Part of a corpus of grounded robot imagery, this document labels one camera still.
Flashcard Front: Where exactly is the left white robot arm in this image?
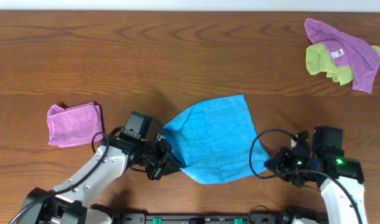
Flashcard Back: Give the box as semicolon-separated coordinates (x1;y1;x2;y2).
12;135;184;223

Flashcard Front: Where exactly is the folded purple cloth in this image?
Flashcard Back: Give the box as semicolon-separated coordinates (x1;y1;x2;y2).
47;102;103;147

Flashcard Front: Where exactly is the blue microfiber cloth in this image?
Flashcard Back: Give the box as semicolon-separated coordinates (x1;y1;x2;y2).
163;95;269;185

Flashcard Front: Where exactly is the yellow-green cloth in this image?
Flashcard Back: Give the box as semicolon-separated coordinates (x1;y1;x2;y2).
306;41;380;93

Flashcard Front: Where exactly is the purple cloth with label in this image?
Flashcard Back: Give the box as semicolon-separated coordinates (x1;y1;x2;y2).
304;18;380;93

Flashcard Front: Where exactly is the right black cable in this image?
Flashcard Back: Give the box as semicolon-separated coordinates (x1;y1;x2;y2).
249;128;364;224

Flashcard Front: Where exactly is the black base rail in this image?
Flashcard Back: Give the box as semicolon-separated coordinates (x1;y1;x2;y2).
115;205;328;224

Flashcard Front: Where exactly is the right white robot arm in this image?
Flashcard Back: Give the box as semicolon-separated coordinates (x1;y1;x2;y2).
264;146;368;223

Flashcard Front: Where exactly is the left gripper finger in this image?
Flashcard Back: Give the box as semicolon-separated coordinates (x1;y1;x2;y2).
168;146;184;167
148;164;181;180

